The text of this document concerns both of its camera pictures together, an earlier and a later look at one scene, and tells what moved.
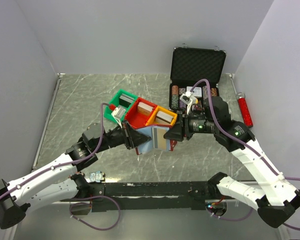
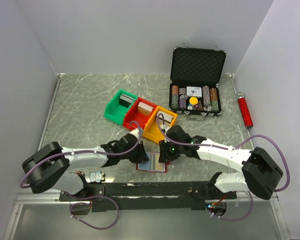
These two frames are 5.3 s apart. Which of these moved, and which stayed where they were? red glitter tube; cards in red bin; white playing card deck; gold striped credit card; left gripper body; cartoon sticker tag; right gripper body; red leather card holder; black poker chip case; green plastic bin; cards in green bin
Moved: left gripper body; gold striped credit card; red leather card holder; right gripper body
Stayed: green plastic bin; red glitter tube; cards in red bin; cartoon sticker tag; black poker chip case; cards in green bin; white playing card deck
